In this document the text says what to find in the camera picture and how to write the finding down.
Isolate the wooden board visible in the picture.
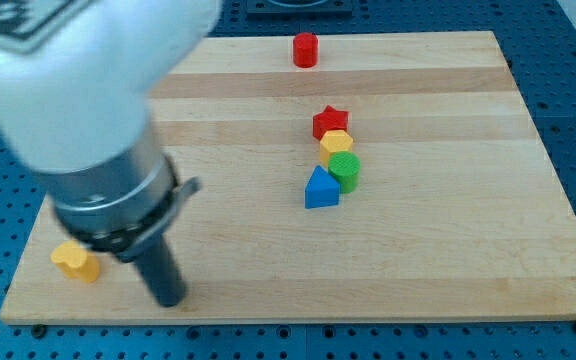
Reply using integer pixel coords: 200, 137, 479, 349
0, 31, 576, 326

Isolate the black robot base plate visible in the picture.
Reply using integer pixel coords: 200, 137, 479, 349
244, 0, 354, 17

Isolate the red star block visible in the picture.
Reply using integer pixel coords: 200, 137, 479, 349
312, 105, 350, 140

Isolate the blue triangle block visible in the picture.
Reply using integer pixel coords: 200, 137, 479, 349
304, 165, 341, 209

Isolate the yellow hexagon block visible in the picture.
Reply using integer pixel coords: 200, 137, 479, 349
319, 130, 354, 167

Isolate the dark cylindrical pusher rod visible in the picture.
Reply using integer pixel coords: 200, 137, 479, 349
133, 236, 186, 307

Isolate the green cylinder block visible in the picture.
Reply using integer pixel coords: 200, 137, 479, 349
328, 151, 361, 194

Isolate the red cylinder block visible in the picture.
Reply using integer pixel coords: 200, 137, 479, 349
292, 32, 319, 68

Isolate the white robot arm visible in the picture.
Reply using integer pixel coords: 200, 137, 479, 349
0, 0, 222, 307

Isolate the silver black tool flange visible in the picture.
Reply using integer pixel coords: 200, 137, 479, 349
38, 125, 202, 262

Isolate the yellow heart block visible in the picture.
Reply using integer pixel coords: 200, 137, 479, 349
50, 240, 101, 283

